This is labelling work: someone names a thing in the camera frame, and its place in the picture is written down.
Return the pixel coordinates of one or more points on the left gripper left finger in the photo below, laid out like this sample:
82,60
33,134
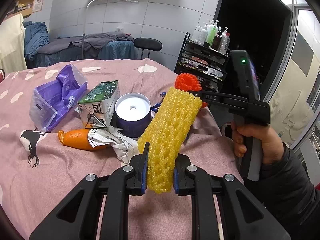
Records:
140,165

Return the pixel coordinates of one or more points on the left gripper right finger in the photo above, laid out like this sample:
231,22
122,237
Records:
181,182

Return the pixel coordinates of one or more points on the yellow foam fruit net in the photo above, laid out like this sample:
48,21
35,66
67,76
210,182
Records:
166,133

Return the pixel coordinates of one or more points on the orange foam fruit net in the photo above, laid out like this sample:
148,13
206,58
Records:
184,83

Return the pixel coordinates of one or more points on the purple yogurt cup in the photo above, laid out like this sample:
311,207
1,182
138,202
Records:
133,114

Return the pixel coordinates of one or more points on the purple plastic bag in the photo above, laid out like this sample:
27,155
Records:
50,102

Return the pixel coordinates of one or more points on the crumpled white paper wrapper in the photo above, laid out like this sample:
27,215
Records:
124,147

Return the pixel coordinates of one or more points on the black rolling storage cart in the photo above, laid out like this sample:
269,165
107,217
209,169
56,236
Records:
206,64

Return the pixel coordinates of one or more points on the clear red cap bottle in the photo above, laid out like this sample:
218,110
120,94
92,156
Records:
225,40

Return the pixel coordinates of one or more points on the dark brown pump bottle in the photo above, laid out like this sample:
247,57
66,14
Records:
216,41

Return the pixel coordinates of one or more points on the orange plastic bottle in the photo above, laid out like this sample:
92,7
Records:
77,139

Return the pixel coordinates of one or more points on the green lotion bottle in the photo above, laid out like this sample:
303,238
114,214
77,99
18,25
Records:
212,29

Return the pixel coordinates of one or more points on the white pump bottle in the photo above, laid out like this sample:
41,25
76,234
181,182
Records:
202,36

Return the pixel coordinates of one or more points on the green white milk carton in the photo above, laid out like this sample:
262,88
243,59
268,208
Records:
97,107

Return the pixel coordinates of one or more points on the pink spotted bed blanket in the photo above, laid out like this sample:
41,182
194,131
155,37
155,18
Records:
29,194

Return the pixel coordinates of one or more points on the black round stool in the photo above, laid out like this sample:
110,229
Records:
150,44

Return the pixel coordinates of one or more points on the blue covered massage bed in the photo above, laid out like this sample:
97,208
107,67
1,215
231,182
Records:
113,50

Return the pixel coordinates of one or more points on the grey towel on bed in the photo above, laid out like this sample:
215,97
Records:
90,42

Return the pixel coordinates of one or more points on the cream cloth covered chair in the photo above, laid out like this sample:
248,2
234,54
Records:
12,44

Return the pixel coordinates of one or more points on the blue crumpled cloth pile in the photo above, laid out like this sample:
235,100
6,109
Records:
36,36

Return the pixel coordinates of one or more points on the wooden cubby bookshelf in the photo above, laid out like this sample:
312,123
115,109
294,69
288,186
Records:
23,7

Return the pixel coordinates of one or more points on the glass door frame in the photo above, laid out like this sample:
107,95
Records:
294,95

